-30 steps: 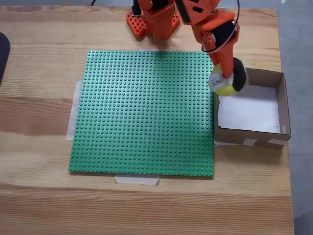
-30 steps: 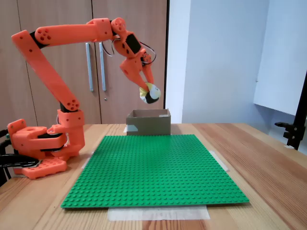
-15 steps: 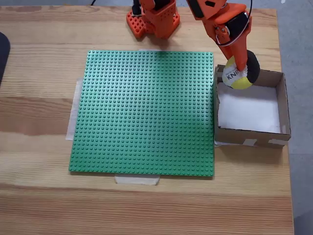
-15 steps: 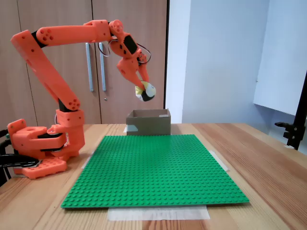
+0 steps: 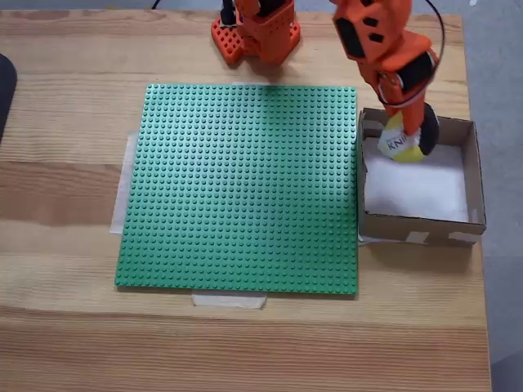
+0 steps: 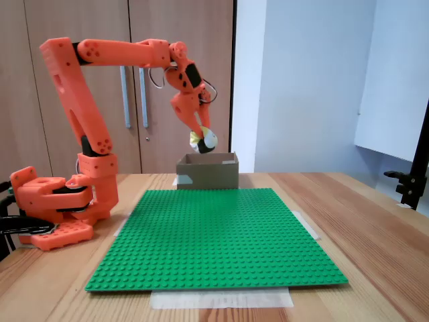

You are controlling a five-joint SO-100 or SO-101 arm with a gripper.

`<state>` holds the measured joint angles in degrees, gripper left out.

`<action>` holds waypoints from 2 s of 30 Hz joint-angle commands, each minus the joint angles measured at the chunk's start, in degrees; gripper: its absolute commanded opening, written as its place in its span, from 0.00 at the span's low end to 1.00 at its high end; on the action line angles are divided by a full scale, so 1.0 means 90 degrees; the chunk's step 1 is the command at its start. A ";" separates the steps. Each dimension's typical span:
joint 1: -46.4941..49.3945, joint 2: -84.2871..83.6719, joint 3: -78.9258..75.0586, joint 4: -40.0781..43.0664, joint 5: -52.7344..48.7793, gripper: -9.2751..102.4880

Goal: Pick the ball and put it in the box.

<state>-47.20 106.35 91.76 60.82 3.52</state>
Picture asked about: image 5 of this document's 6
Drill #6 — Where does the open cardboard box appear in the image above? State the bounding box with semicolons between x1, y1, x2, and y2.
357;107;487;248

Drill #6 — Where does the green studded baseplate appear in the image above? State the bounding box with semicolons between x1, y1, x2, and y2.
114;83;360;301

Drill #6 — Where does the wide clear tape strip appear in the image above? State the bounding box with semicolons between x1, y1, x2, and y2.
109;131;140;235

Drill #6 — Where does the black table clamp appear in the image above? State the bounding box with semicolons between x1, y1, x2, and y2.
219;0;237;29

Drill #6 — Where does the black rounded object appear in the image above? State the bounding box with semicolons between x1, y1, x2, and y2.
0;52;20;146

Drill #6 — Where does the thin gripper servo cable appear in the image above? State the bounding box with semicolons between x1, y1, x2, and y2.
379;0;445;109

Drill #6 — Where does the white paper box lining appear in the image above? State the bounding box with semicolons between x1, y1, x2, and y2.
362;136;470;224

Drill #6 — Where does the black yellow white ball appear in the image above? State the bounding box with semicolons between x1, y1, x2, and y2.
376;102;440;164

